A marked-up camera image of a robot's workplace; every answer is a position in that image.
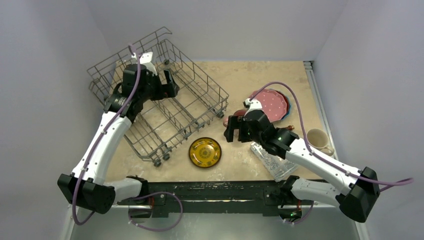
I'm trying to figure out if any aluminium rail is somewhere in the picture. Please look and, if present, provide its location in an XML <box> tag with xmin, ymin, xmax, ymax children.
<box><xmin>303</xmin><ymin>61</ymin><xmax>339</xmax><ymax>160</ymax></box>

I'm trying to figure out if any red plate in stack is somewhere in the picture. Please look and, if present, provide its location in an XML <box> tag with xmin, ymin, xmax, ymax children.
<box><xmin>277</xmin><ymin>90</ymin><xmax>291</xmax><ymax>120</ymax></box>

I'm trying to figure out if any pink mug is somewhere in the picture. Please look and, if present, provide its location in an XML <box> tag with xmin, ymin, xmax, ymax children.
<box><xmin>223</xmin><ymin>109</ymin><xmax>247</xmax><ymax>129</ymax></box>

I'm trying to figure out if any grey wire dish rack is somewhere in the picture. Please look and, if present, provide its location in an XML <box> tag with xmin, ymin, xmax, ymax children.
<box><xmin>87</xmin><ymin>27</ymin><xmax>229</xmax><ymax>167</ymax></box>

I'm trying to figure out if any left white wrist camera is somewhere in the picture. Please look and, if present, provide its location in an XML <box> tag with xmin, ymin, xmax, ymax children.
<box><xmin>131</xmin><ymin>51</ymin><xmax>158</xmax><ymax>76</ymax></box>

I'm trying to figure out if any blue plate under stack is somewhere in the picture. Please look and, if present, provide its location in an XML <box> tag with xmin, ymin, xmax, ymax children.
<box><xmin>284</xmin><ymin>95</ymin><xmax>292</xmax><ymax>118</ymax></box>

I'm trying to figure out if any black base frame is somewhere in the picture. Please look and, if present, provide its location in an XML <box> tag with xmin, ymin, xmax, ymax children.
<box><xmin>121</xmin><ymin>180</ymin><xmax>303</xmax><ymax>221</ymax></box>

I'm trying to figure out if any brown copper tool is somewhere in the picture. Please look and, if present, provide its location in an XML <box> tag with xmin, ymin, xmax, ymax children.
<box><xmin>284</xmin><ymin>125</ymin><xmax>295</xmax><ymax>131</ymax></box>

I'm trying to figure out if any pink dotted plate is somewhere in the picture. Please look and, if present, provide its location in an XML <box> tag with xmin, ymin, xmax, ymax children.
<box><xmin>254</xmin><ymin>89</ymin><xmax>287</xmax><ymax>123</ymax></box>

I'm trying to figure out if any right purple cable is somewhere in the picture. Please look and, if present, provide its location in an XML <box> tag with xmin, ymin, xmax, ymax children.
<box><xmin>249</xmin><ymin>81</ymin><xmax>415</xmax><ymax>193</ymax></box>

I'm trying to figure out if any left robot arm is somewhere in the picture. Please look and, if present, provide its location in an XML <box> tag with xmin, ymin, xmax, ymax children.
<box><xmin>57</xmin><ymin>63</ymin><xmax>180</xmax><ymax>216</ymax></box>

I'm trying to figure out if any yellow black saucer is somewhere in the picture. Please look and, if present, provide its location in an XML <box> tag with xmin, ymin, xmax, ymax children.
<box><xmin>188</xmin><ymin>137</ymin><xmax>223</xmax><ymax>169</ymax></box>

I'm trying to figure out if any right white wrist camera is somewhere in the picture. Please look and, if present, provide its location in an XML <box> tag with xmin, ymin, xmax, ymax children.
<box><xmin>243</xmin><ymin>98</ymin><xmax>263</xmax><ymax>116</ymax></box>

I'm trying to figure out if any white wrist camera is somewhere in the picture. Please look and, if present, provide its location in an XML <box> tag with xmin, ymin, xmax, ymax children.
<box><xmin>131</xmin><ymin>51</ymin><xmax>158</xmax><ymax>76</ymax></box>
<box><xmin>243</xmin><ymin>98</ymin><xmax>263</xmax><ymax>116</ymax></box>

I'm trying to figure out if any purple loop cable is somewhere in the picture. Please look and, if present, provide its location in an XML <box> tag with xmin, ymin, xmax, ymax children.
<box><xmin>127</xmin><ymin>194</ymin><xmax>185</xmax><ymax>234</ymax></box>

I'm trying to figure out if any clear plastic screw box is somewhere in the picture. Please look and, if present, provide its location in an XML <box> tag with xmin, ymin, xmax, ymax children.
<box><xmin>250</xmin><ymin>142</ymin><xmax>299</xmax><ymax>182</ymax></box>

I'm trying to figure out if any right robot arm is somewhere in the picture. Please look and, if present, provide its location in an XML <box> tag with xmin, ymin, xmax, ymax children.
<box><xmin>223</xmin><ymin>110</ymin><xmax>381</xmax><ymax>223</ymax></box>

